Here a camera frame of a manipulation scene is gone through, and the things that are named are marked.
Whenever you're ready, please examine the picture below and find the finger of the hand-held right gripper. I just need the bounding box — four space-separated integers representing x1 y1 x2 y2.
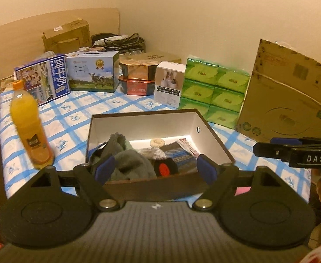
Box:
252 141 295 161
269 137 321 146

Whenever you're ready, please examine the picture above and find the red octagonal box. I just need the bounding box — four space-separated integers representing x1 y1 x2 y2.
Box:
118 76 157 96

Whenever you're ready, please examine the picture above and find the greenish grey cloth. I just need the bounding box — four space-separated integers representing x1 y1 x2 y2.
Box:
90 132 128 176

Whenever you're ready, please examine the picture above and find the wooden headboard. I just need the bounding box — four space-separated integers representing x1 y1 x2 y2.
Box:
0 7 121 88

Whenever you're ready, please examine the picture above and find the large open cardboard box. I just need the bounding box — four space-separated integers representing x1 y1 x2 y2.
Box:
234 38 321 143

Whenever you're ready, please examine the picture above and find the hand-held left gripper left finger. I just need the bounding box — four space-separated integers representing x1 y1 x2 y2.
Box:
30 156 120 212

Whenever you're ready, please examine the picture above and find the blue checked bed sheet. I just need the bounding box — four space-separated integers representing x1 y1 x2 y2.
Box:
0 87 312 201

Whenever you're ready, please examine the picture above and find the blue milk carton box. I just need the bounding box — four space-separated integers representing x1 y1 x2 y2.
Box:
14 54 71 107

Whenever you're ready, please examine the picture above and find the orange juice bottle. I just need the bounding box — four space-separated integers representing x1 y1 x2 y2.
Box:
9 79 55 170

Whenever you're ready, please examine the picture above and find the clear bag of white beads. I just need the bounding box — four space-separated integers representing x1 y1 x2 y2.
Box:
138 146 166 160

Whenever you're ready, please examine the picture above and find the cow print milk box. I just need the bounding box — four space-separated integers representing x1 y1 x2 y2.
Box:
66 50 120 93

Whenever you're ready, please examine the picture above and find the white product box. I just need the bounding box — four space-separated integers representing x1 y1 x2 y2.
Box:
153 61 187 107

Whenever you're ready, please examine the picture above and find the clear plastic bag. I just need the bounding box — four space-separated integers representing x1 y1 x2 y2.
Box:
0 72 17 92

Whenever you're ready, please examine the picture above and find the beige scrunchie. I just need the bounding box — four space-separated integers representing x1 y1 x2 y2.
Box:
150 137 165 150

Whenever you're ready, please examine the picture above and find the pack of green tissue packets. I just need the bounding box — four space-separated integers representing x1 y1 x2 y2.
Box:
178 57 251 129

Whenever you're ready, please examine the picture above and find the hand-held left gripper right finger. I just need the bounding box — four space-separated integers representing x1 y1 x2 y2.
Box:
192 154 282 212

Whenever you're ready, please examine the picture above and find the blue striped sock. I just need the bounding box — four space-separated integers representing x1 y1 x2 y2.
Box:
173 148 198 174

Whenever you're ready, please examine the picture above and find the gold flat box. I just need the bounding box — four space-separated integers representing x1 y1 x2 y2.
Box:
128 50 182 65

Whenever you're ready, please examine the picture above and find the pink patterned tissue pack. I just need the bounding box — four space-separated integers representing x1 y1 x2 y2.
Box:
176 138 201 157

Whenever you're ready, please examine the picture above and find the round black red pad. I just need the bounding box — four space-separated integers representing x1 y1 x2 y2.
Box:
152 157 180 177

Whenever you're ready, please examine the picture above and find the dark grey towel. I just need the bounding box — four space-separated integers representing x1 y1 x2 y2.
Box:
110 150 157 181

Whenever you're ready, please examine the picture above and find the brown taped cardboard box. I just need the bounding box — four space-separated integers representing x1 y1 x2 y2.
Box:
41 19 91 54

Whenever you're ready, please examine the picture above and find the gold octagonal box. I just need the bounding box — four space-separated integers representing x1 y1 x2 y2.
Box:
118 56 161 81

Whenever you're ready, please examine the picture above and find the black bag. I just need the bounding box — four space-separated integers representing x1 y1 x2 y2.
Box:
90 32 146 55

